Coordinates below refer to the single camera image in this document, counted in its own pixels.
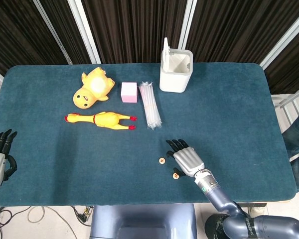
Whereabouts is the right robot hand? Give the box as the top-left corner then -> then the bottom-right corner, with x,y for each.
165,138 -> 206,178

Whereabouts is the bundle of wrapped straws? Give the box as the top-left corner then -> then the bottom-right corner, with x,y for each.
138,81 -> 162,130

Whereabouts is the bin with black bag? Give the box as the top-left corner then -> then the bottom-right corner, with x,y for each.
204,214 -> 230,239

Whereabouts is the blue-grey robot torso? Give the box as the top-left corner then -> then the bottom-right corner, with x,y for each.
89,204 -> 198,239

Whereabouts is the white square trash bin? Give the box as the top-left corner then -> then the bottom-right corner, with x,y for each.
159,49 -> 193,93

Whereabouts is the white shoe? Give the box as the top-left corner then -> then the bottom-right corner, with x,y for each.
249,206 -> 265,215

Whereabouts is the pale pink cube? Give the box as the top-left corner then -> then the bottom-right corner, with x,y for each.
121,82 -> 139,104

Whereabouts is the yellow rubber chicken toy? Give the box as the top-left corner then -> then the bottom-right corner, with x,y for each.
64,111 -> 138,130

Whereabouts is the teal tablecloth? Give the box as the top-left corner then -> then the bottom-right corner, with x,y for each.
0,62 -> 298,207

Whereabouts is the black power plug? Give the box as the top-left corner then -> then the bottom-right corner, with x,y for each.
73,205 -> 94,226

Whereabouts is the white bin lid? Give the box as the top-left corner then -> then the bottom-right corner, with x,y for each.
162,37 -> 171,73

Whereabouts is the person in blue jeans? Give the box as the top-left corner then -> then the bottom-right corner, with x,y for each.
281,107 -> 299,192

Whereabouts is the yellow plush duck toy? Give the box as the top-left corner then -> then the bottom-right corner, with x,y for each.
73,66 -> 116,110

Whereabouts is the white metal rack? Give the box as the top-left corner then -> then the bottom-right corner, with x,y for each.
271,83 -> 299,125

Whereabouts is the dark brown pleated curtain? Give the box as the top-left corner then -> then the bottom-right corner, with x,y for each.
0,0 -> 299,95

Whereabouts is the white floor cable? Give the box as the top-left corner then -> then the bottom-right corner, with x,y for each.
27,206 -> 78,239

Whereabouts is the white frame post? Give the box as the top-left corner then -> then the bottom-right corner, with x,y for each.
67,0 -> 102,65
260,7 -> 299,70
32,0 -> 73,65
178,0 -> 198,50

